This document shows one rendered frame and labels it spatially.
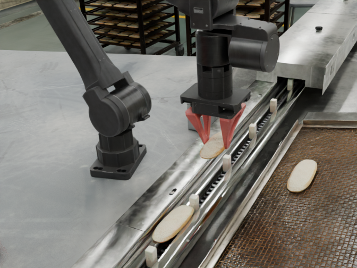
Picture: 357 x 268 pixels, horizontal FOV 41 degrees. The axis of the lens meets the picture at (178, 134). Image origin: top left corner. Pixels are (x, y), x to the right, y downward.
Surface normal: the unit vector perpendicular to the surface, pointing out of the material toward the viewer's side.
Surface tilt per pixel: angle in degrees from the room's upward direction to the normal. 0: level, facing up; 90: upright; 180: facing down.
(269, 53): 90
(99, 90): 57
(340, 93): 0
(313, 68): 90
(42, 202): 0
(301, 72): 90
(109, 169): 0
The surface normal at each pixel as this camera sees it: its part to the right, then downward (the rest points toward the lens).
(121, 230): -0.05, -0.88
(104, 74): 0.67, -0.29
